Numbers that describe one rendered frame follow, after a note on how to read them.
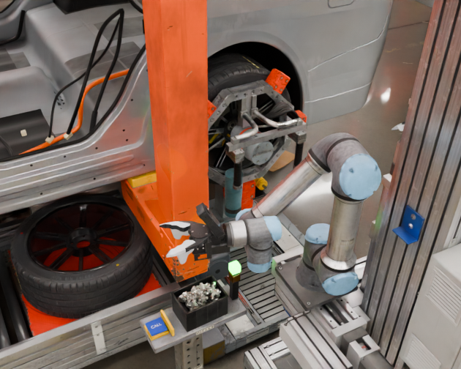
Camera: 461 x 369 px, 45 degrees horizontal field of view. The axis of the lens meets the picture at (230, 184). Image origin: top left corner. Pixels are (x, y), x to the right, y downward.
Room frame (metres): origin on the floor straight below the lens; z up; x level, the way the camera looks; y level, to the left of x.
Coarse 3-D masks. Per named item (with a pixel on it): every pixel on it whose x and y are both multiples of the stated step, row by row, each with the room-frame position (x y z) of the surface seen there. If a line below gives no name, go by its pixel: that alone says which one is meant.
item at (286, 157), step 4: (284, 152) 3.46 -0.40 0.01; (288, 152) 3.46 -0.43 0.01; (280, 156) 3.40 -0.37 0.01; (284, 156) 3.41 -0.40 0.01; (288, 156) 3.41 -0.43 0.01; (292, 156) 3.40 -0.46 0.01; (280, 160) 3.34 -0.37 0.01; (284, 160) 3.35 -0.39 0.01; (288, 160) 3.35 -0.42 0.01; (292, 160) 3.35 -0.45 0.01; (276, 164) 3.30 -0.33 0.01; (280, 164) 3.30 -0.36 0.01; (284, 164) 3.30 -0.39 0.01; (272, 168) 3.23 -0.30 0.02; (276, 168) 3.23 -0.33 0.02
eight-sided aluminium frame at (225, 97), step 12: (252, 84) 2.37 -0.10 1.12; (264, 84) 2.37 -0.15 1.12; (228, 96) 2.26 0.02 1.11; (240, 96) 2.29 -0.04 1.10; (276, 96) 2.39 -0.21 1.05; (288, 120) 2.43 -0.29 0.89; (276, 144) 2.45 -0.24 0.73; (288, 144) 2.44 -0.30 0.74; (276, 156) 2.41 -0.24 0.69; (252, 168) 2.38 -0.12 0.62; (264, 168) 2.37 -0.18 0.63; (216, 180) 2.23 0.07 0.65
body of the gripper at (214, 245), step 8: (200, 224) 1.22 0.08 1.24; (224, 224) 1.22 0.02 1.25; (192, 232) 1.18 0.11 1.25; (200, 232) 1.18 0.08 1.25; (208, 232) 1.18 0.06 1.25; (208, 240) 1.17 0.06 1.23; (216, 240) 1.18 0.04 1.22; (224, 240) 1.19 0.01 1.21; (200, 248) 1.16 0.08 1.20; (208, 248) 1.16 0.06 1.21; (216, 248) 1.18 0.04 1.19; (224, 248) 1.18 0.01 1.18; (208, 256) 1.15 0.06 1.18
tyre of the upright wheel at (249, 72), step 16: (208, 64) 2.47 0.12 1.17; (224, 64) 2.46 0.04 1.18; (240, 64) 2.46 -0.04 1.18; (256, 64) 2.52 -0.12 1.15; (208, 80) 2.36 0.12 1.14; (224, 80) 2.34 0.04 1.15; (240, 80) 2.39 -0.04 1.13; (256, 80) 2.43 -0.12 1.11; (208, 96) 2.30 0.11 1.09; (288, 96) 2.53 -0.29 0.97; (272, 144) 2.49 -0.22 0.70
